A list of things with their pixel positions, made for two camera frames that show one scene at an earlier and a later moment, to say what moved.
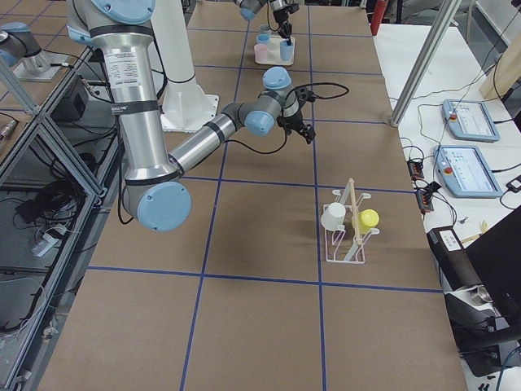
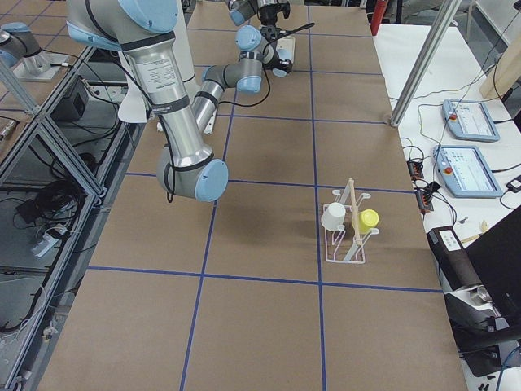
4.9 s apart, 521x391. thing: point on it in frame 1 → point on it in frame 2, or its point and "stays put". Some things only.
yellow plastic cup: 367,219 stays put
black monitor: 496,258 stays put
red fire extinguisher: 379,11 stays put
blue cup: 286,50 → 278,72
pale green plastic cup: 333,217 stays put
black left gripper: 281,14 → 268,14
